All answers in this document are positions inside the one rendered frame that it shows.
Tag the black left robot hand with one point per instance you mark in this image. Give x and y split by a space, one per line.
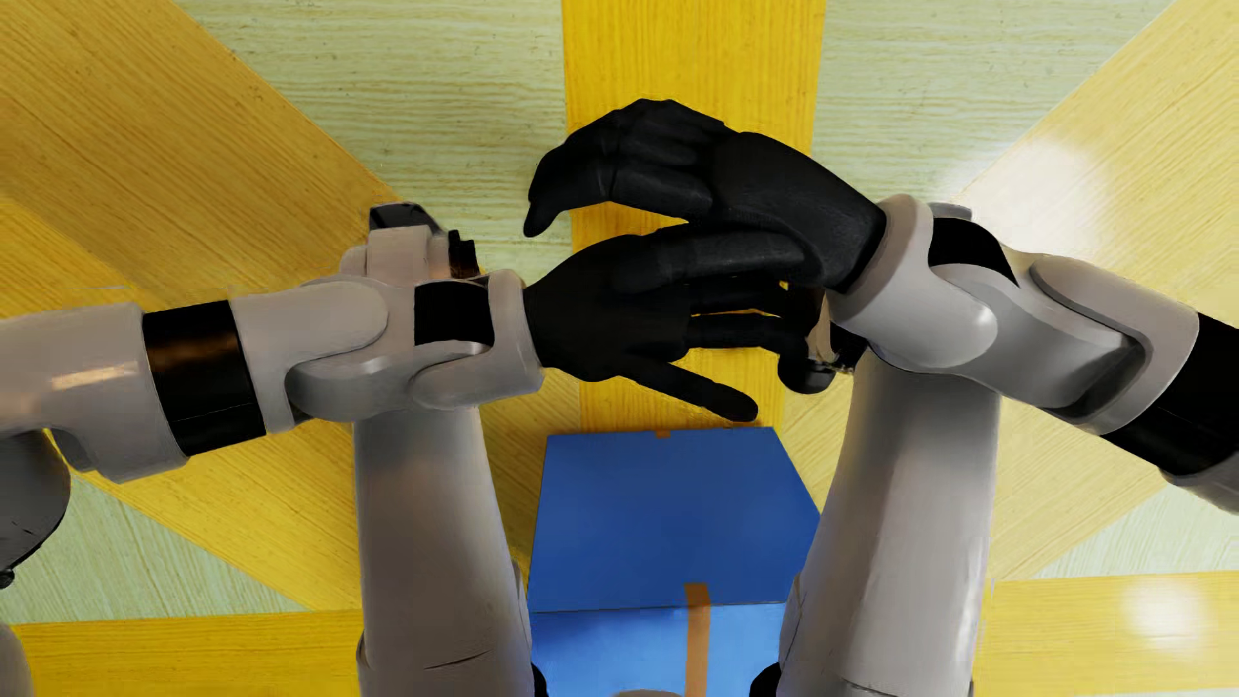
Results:
619 310

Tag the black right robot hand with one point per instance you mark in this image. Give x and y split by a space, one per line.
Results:
755 194

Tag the blue box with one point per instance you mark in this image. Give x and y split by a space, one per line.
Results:
668 552

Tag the white left robot leg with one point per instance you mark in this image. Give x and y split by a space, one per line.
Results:
426 503

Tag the white robot leg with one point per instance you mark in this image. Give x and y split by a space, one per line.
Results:
426 503
890 523

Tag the white right robot leg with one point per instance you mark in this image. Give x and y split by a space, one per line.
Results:
890 523

